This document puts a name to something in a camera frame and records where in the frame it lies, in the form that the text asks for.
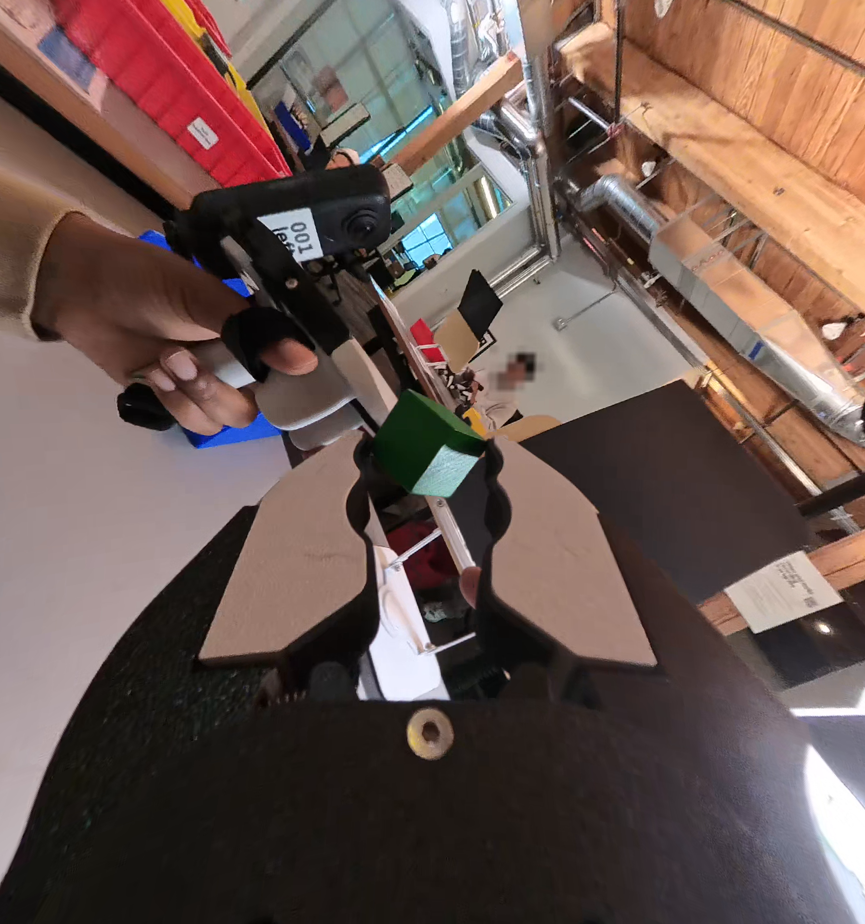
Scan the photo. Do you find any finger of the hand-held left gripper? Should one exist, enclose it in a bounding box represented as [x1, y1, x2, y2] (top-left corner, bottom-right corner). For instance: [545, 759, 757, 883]
[254, 357, 367, 451]
[330, 338, 399, 434]

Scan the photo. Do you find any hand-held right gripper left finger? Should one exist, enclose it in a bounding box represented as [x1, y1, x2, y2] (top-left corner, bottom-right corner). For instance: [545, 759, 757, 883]
[198, 433, 384, 667]

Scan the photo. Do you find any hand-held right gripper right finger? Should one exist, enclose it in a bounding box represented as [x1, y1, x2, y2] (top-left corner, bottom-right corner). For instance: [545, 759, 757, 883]
[476, 436, 658, 668]

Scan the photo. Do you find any green wooden cube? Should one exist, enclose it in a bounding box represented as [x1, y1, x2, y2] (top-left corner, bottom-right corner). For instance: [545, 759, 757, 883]
[372, 390, 488, 499]

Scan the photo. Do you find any blue plastic bin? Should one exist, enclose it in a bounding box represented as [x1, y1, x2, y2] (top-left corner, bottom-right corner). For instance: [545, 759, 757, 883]
[138, 231, 283, 450]

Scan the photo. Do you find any person's left forearm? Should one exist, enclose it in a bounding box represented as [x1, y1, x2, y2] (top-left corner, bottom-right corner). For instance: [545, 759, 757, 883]
[0, 155, 79, 342]

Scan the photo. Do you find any person's left hand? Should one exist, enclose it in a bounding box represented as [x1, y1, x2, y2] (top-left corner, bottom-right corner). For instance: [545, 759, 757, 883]
[31, 213, 319, 436]

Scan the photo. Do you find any tilted board on stand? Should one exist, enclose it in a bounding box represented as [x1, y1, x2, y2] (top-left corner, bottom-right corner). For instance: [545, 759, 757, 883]
[436, 269, 505, 371]

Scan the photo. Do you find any red bag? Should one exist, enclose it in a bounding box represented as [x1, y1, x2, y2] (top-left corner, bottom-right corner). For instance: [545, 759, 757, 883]
[387, 521, 448, 589]

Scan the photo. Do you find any wooden board with black sheet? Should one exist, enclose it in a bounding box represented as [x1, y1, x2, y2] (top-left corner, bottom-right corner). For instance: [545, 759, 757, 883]
[496, 381, 819, 603]

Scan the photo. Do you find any white paper notice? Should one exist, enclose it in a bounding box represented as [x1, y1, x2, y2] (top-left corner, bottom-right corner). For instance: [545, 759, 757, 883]
[724, 551, 845, 636]

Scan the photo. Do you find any blue card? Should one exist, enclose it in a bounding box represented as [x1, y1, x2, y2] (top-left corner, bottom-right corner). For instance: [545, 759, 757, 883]
[39, 25, 99, 89]

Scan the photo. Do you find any silver rectangular duct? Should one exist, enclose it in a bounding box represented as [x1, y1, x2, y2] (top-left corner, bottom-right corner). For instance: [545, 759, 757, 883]
[562, 173, 865, 449]

